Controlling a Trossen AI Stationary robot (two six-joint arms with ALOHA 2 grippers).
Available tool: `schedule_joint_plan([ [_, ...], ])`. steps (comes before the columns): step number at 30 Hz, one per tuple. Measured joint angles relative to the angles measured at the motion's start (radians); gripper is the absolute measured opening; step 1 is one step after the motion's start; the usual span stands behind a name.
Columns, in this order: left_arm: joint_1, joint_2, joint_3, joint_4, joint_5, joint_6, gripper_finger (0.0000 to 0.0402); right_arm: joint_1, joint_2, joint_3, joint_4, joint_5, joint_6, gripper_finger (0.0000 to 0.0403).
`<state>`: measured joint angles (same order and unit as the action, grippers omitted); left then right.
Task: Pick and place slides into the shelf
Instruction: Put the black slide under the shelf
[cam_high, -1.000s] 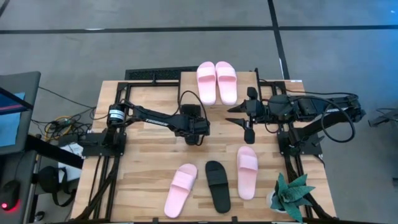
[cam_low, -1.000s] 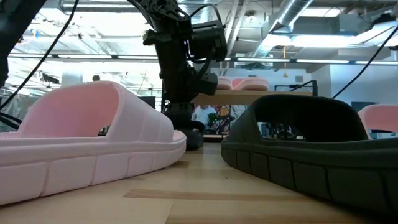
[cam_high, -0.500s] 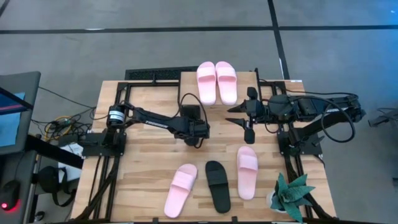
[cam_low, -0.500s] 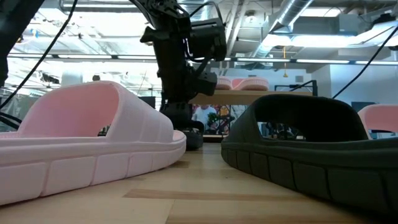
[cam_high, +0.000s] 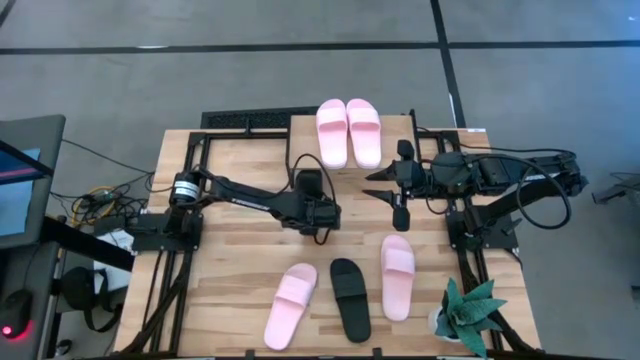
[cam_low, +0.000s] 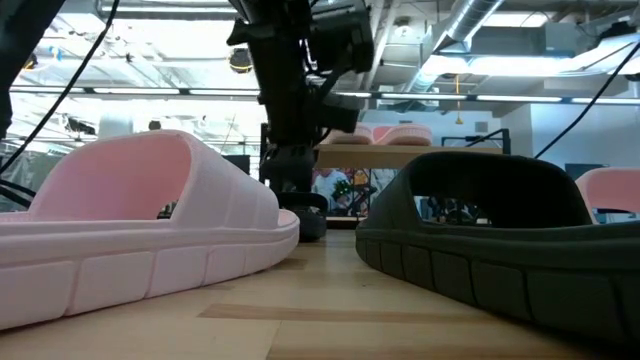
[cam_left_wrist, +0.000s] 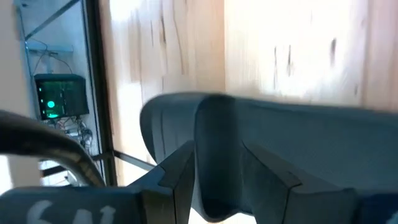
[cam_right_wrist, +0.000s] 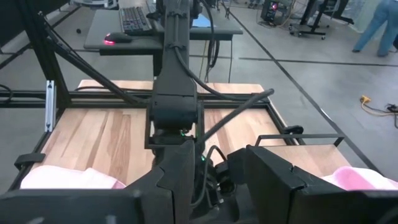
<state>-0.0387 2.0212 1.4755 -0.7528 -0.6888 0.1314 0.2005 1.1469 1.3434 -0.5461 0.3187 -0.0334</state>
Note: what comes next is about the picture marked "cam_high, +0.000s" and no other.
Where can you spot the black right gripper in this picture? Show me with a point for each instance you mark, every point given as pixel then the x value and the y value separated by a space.
pixel 412 177

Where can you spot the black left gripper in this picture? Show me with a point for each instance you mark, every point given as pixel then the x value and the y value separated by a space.
pixel 322 215

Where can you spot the pink rubber slide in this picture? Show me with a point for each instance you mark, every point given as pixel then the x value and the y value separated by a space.
pixel 397 280
pixel 332 140
pixel 365 140
pixel 290 305

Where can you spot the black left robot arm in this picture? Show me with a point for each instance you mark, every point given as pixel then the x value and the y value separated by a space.
pixel 250 200

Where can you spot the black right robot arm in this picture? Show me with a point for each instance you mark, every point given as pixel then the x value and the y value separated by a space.
pixel 500 172

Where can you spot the wooden shelf with black legs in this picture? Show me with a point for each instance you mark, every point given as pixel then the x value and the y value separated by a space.
pixel 305 145

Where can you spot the black perforated floor mat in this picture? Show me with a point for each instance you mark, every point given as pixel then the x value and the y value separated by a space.
pixel 250 119

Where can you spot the green plant in white pot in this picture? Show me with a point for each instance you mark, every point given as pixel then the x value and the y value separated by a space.
pixel 465 312

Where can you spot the white box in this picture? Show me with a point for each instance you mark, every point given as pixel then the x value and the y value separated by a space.
pixel 120 275

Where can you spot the black floor stand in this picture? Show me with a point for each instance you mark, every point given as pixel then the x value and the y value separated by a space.
pixel 620 189

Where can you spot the black desk bar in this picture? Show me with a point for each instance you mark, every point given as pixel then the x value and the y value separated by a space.
pixel 85 242

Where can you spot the black caster wheel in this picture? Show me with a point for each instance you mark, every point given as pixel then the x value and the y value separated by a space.
pixel 64 346

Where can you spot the grey computer monitor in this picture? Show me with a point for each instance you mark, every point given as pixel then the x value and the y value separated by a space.
pixel 30 200

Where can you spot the grey side desk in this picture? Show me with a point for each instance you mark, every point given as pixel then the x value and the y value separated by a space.
pixel 30 270

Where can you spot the black round device with light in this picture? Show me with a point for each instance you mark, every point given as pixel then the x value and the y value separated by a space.
pixel 15 312

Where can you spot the black metal rig frame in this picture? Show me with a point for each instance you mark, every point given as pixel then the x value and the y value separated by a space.
pixel 225 135

